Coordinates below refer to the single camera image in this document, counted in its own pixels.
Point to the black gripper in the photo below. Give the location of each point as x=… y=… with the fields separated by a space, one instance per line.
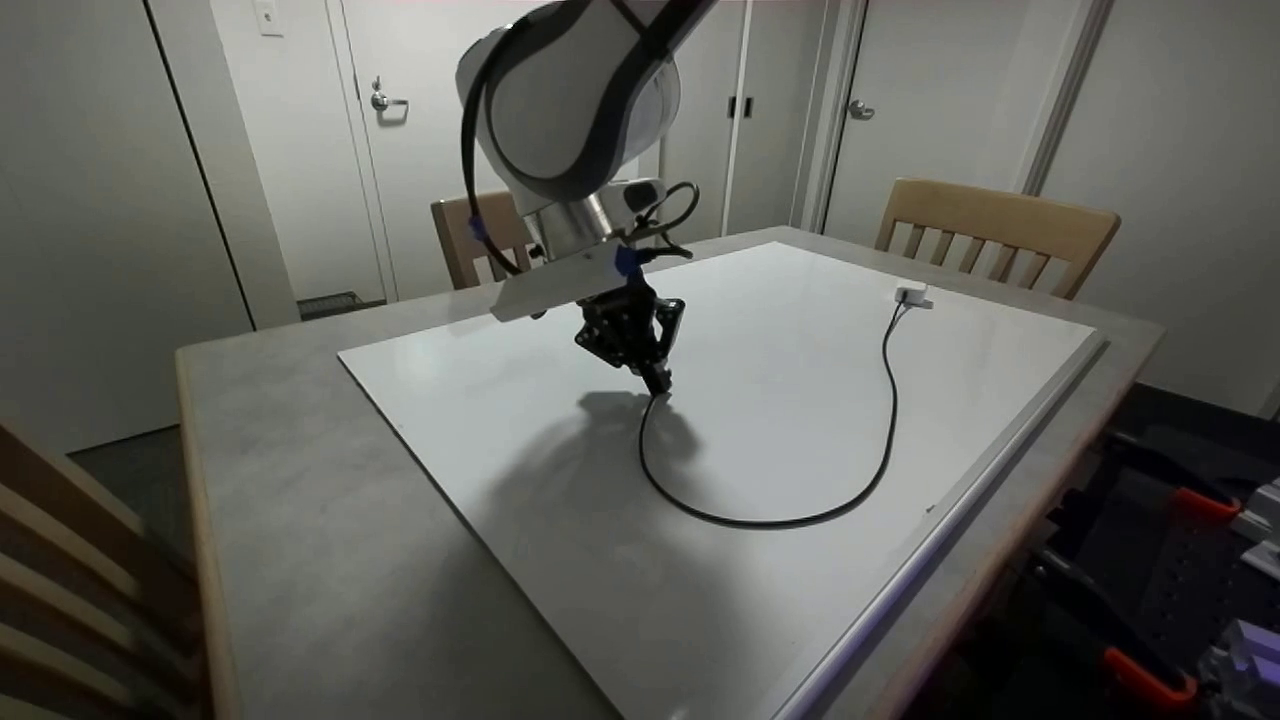
x=626 y=323

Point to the white charger adapter plug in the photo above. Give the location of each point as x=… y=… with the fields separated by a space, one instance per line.
x=913 y=298

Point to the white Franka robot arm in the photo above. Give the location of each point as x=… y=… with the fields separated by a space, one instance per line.
x=574 y=92

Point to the white closet door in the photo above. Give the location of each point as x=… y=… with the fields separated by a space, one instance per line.
x=782 y=163
x=708 y=186

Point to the wooden slat-back chair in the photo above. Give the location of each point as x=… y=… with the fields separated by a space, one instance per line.
x=66 y=534
x=1000 y=210
x=447 y=234

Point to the white door with lever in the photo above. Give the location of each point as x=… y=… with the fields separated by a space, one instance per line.
x=402 y=202

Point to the silver round door knob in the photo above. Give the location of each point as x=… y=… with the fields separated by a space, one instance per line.
x=861 y=110

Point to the white door with knob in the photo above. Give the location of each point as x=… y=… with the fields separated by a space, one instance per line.
x=962 y=121

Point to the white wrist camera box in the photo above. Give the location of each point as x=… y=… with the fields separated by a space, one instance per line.
x=553 y=281

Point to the white whiteboard with aluminium rail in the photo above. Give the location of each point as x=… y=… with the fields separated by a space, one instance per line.
x=801 y=401

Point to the white light switch plate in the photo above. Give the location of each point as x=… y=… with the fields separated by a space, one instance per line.
x=268 y=16

